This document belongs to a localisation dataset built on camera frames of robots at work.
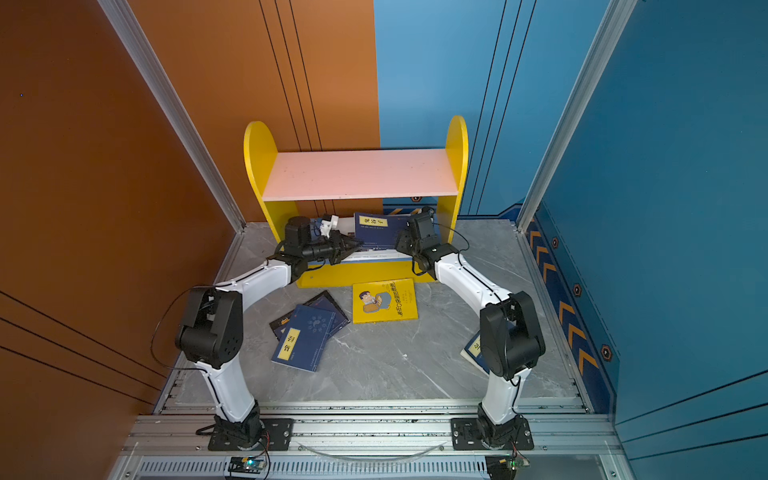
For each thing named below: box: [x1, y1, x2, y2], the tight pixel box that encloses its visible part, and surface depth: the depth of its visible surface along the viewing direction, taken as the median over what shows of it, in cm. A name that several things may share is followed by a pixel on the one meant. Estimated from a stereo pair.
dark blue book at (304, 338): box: [271, 304, 336, 373], surface depth 88 cm
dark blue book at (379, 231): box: [354, 212, 411, 250], surface depth 93 cm
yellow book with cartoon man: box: [352, 278, 419, 324], surface depth 98 cm
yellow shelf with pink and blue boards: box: [244, 116, 469, 288], surface depth 80 cm
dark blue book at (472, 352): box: [460, 330, 491, 377], surface depth 87 cm
